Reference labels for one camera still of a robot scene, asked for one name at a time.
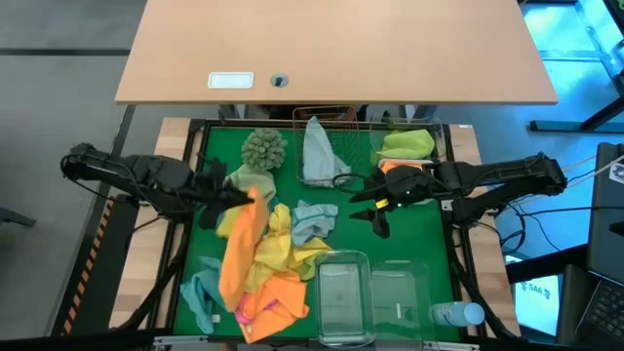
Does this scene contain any black laptop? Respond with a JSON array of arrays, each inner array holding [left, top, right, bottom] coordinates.
[[555, 140, 624, 351]]

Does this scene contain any orange microfiber towel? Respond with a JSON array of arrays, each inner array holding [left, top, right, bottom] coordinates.
[[217, 187, 270, 313], [237, 268, 311, 345], [379, 159, 424, 176]]

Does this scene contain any white SA6 sign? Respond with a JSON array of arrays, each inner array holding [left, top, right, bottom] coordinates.
[[514, 275, 561, 337]]

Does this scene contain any green artificial plant ball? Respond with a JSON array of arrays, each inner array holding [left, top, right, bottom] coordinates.
[[240, 127, 289, 172]]

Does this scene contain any lime green microfiber towel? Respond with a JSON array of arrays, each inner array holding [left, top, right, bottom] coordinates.
[[374, 128, 437, 161], [294, 253, 319, 282]]

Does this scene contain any silver metal bracket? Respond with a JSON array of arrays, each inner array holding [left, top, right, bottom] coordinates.
[[153, 334, 210, 348], [422, 340, 482, 351]]

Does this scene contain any tan wooden desk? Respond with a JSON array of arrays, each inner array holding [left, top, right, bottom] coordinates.
[[114, 0, 560, 106]]

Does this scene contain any white cable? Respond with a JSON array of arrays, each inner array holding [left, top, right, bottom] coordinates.
[[565, 154, 624, 189]]

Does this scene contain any light blue microfiber towel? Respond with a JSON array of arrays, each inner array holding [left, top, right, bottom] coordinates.
[[291, 199, 339, 248], [301, 115, 352, 184]]

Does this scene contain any copper wire basket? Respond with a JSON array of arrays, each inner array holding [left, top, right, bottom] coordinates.
[[292, 104, 367, 189]]

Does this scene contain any clear plastic water bottle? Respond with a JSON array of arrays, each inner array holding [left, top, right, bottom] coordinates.
[[428, 300, 487, 328]]

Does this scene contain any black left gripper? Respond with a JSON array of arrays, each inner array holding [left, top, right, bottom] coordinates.
[[192, 158, 255, 230]]

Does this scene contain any black desk leg frame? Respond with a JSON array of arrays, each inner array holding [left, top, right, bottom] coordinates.
[[528, 67, 624, 133]]

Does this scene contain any sage green microfiber towel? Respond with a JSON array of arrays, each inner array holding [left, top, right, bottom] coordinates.
[[223, 164, 278, 206]]

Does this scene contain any yellow cable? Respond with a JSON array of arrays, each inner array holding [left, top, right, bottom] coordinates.
[[560, 154, 599, 172]]

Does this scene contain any black floor cable cover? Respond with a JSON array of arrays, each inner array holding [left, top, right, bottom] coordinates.
[[48, 104, 137, 337]]

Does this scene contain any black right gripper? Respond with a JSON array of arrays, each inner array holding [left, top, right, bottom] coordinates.
[[348, 168, 438, 239]]

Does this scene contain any black table frame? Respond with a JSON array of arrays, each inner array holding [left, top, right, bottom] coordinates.
[[116, 116, 523, 342]]

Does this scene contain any black chair base leg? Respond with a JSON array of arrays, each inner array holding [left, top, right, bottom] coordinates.
[[0, 207, 38, 229]]

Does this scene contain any white rectangular desk plate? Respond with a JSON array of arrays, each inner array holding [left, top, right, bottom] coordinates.
[[207, 71, 255, 90]]

